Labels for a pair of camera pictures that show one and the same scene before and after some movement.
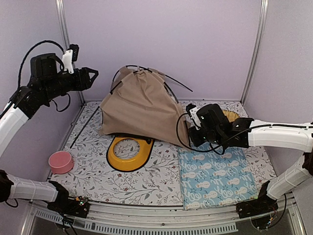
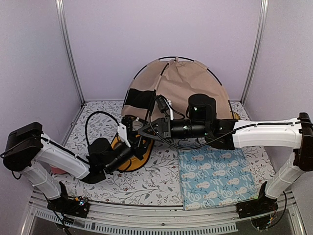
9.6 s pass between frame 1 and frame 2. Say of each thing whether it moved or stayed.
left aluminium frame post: stayed
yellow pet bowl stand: stayed
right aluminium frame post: stayed
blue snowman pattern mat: stayed
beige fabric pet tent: moved
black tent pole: moved
